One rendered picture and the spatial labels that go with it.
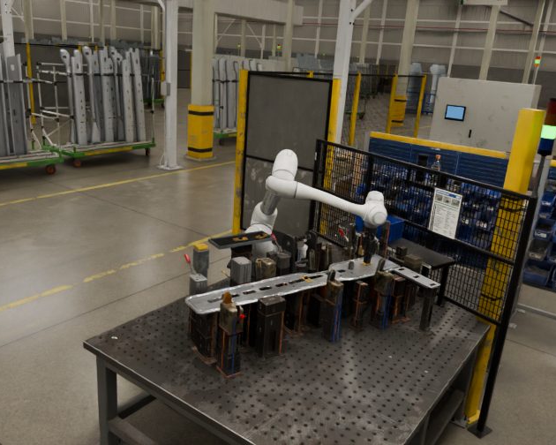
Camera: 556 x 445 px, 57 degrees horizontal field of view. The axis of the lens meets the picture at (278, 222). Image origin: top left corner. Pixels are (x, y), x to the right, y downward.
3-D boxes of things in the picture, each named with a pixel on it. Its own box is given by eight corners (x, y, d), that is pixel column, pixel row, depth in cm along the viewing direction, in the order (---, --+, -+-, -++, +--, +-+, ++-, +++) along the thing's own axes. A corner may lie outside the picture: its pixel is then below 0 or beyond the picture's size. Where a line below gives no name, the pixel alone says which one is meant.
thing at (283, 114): (328, 267, 570) (349, 79, 508) (322, 270, 559) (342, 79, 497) (236, 236, 642) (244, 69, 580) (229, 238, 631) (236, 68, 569)
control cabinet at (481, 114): (420, 186, 978) (442, 50, 902) (431, 182, 1020) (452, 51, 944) (509, 205, 891) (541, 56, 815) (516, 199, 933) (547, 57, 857)
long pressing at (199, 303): (201, 318, 242) (201, 315, 242) (181, 298, 259) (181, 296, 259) (403, 267, 319) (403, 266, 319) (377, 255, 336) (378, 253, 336)
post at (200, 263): (196, 324, 293) (198, 252, 280) (190, 318, 299) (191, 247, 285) (207, 321, 297) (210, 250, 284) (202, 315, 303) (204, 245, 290)
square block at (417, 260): (406, 312, 326) (414, 260, 315) (396, 306, 332) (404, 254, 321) (414, 309, 330) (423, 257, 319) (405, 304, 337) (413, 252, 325)
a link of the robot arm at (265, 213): (247, 232, 365) (252, 207, 377) (269, 238, 367) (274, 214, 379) (273, 167, 301) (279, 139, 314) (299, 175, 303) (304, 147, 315)
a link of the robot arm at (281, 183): (296, 191, 296) (298, 172, 303) (265, 184, 296) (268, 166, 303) (292, 203, 307) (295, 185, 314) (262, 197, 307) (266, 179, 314)
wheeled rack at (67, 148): (74, 169, 912) (69, 64, 857) (41, 160, 964) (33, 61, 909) (155, 156, 1065) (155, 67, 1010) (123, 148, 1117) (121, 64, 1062)
